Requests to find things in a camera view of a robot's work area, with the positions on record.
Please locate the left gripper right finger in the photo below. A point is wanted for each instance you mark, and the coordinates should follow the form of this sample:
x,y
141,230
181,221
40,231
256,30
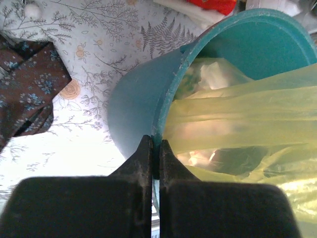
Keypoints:
x,y
191,208

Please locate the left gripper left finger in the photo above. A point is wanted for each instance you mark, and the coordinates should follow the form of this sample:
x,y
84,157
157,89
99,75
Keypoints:
x,y
115,206

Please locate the yellow plastic trash bag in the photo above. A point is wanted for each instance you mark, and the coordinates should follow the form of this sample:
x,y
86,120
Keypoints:
x,y
264,131

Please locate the crumpled white paper trash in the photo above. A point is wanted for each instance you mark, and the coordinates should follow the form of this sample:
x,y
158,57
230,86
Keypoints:
x,y
219,74

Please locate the teal plastic trash bin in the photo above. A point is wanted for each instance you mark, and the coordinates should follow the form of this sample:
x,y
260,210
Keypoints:
x,y
259,42

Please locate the dark patterned necktie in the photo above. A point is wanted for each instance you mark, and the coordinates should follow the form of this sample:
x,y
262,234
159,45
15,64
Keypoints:
x,y
31,75

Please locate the red garment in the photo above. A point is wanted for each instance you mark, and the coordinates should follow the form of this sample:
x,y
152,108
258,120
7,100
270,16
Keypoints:
x,y
224,7

